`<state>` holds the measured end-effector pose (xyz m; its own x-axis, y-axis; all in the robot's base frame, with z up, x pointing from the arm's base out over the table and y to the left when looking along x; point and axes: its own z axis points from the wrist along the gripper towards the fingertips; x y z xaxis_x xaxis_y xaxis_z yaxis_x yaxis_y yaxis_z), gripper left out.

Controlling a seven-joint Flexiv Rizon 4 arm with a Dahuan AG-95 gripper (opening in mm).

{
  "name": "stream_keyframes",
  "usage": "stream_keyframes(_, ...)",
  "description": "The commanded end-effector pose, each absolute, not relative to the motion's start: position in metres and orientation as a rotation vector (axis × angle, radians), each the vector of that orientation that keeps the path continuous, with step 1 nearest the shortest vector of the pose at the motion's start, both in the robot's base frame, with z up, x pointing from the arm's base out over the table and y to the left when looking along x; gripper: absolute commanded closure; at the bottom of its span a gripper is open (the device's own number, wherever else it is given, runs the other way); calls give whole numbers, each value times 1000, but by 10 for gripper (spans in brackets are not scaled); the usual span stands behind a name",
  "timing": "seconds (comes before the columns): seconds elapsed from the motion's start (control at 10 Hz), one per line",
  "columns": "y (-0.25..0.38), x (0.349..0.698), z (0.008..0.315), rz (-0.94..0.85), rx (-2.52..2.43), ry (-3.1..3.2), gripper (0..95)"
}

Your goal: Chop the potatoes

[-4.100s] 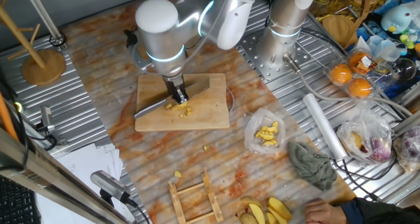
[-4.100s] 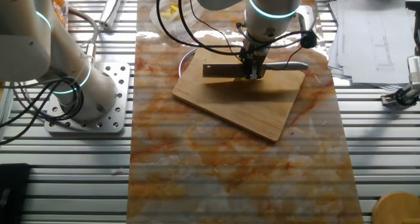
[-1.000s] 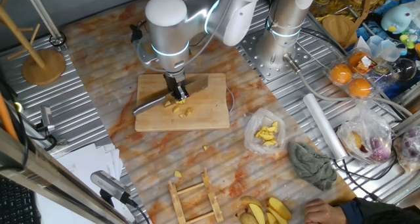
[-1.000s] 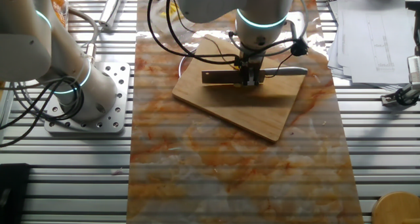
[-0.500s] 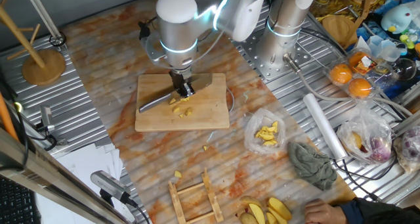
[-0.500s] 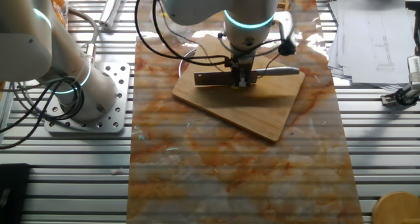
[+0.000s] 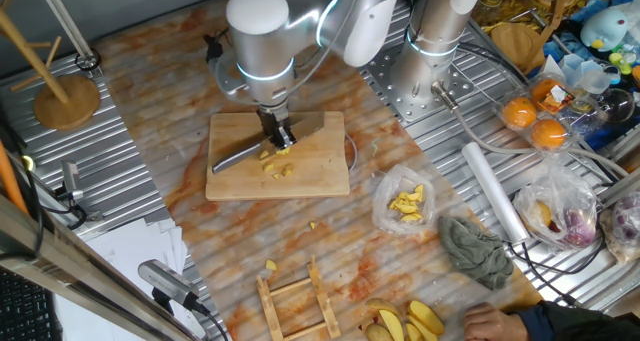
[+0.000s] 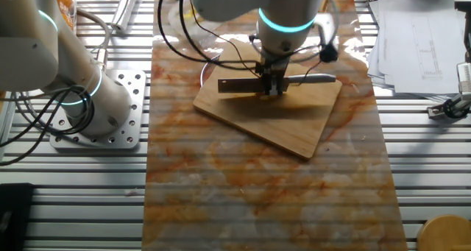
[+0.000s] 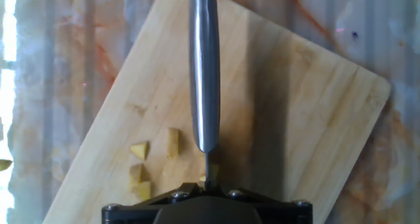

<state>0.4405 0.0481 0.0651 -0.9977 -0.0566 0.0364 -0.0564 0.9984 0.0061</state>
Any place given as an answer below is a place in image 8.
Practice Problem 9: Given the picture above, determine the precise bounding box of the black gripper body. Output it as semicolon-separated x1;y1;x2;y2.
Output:
255;55;291;82

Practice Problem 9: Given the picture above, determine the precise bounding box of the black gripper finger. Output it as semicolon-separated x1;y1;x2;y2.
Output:
261;74;274;96
273;76;286;96

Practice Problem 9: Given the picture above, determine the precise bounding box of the steel kitchen cleaver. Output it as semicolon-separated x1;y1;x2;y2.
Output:
217;73;338;95

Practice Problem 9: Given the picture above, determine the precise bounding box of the wooden cutting board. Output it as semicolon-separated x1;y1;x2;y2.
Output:
193;40;343;160

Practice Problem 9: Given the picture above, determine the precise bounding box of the orange marble pattern mat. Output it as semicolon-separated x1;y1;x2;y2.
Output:
141;0;409;251

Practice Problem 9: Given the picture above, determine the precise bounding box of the clear plastic bag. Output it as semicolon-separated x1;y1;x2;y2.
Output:
168;0;229;38

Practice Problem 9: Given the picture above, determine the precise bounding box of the stack of white papers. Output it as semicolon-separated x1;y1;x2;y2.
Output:
366;0;471;103

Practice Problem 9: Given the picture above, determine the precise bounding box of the white plastic wrap roll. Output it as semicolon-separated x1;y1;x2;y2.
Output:
110;0;142;33

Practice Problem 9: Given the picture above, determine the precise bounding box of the clear plastic fruit tray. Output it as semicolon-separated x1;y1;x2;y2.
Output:
53;0;79;33

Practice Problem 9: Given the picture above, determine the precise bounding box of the wooden stand with round base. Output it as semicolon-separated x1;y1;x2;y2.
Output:
417;214;471;251

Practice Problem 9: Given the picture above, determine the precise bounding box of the black box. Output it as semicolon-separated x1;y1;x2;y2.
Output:
0;183;36;251

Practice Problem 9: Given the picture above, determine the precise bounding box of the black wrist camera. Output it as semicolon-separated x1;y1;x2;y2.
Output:
319;43;340;64

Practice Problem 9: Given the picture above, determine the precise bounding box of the silver camera bracket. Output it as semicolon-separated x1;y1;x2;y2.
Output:
314;12;339;48

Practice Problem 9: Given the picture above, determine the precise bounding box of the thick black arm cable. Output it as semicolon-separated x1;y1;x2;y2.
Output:
157;0;266;71
178;0;264;66

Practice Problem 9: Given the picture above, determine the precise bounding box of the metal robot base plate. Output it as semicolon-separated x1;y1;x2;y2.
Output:
49;69;147;150

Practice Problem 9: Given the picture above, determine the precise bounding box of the grey hose with connector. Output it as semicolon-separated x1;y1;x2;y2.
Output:
75;8;112;72

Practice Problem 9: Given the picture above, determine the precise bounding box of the black cable bundle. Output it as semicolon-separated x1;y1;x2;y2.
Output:
0;85;95;166

